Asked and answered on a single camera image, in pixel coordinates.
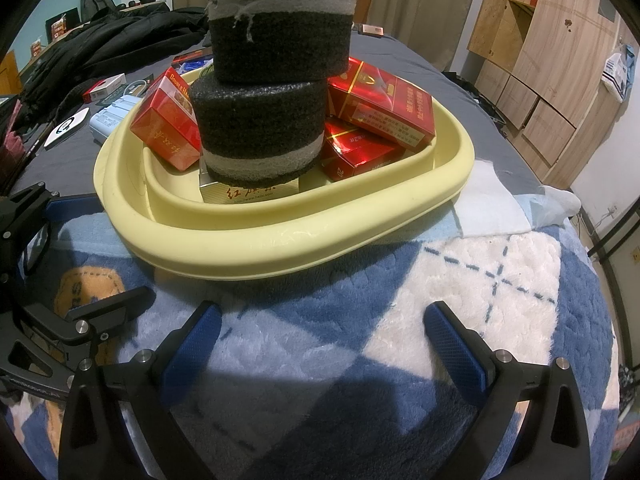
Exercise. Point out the blue plaid plush blanket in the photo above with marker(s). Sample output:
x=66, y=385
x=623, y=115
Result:
x=350, y=290

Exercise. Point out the yellow plastic basin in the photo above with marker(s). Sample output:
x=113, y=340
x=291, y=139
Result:
x=280, y=245

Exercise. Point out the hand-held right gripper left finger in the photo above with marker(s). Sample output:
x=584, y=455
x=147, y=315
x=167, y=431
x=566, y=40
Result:
x=192, y=350

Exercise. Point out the black foam cylinder white band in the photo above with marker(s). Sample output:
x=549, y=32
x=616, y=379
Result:
x=255, y=120

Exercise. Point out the black foam cylinder grey band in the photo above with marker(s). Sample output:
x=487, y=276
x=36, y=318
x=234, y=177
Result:
x=280, y=40

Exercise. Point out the red cigarette box pink label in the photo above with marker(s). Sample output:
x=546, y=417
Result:
x=165, y=125

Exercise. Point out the white and blue hanging bag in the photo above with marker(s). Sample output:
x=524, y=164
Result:
x=617, y=72

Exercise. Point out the small white box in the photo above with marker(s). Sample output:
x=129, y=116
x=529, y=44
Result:
x=102, y=88

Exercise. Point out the wooden wardrobe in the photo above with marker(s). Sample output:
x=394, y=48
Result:
x=550, y=60

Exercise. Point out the black backpack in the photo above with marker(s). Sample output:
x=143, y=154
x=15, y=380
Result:
x=97, y=4

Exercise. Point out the white card with black logo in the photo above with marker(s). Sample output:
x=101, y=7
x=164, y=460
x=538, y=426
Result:
x=65, y=128

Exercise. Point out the small copper box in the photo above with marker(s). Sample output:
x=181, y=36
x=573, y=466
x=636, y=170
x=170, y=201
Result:
x=373, y=29

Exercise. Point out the gold cigarette box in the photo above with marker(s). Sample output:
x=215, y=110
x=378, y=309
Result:
x=250, y=194

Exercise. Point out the light blue hard case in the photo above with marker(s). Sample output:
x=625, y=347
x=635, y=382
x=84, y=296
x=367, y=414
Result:
x=107, y=121

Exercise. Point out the blue snack packet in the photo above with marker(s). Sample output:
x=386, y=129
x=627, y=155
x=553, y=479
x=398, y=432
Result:
x=196, y=66

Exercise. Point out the beige curtain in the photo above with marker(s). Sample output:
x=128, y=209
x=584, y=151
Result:
x=425, y=5

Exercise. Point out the light blue cloth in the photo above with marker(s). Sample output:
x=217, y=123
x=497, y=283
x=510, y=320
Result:
x=492, y=205

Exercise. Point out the dark flat box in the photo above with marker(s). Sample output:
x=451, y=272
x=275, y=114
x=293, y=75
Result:
x=192, y=56

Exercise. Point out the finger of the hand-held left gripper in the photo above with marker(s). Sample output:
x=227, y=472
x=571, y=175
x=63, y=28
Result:
x=125, y=305
x=70, y=207

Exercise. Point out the black garment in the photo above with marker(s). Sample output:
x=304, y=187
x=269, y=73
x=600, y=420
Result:
x=125, y=35

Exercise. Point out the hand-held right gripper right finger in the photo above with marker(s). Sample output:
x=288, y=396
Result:
x=455, y=350

